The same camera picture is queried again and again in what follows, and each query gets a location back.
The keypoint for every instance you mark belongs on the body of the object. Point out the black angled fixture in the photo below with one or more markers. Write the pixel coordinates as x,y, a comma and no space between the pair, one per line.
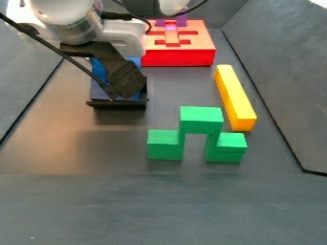
99,101

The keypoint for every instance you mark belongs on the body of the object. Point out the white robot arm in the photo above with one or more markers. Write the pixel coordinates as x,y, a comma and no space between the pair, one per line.
72,22

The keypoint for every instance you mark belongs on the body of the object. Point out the green stepped block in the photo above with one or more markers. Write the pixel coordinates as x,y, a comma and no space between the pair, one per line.
224,147

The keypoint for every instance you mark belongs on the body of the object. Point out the red slotted base block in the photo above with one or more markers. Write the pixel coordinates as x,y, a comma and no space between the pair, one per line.
182,48

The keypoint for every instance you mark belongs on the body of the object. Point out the purple U-shaped block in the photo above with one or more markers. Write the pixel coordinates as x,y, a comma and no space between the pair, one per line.
172,23

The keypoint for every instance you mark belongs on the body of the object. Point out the yellow long bar block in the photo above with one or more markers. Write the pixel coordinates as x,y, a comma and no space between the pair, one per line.
238,106

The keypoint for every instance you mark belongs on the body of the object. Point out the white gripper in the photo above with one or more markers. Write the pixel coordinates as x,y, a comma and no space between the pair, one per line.
126,36

